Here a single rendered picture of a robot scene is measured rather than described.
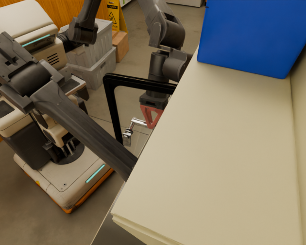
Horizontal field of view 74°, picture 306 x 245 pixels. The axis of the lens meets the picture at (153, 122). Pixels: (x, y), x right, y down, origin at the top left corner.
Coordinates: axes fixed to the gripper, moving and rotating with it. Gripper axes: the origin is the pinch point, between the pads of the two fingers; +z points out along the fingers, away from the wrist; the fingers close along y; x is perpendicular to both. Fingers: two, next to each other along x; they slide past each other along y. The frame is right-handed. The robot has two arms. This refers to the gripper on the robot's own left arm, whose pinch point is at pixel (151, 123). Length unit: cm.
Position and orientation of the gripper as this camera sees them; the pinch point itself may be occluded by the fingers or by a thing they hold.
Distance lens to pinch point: 59.4
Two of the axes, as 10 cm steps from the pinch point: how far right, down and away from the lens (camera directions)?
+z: -1.4, 9.0, 4.1
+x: -9.6, -2.3, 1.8
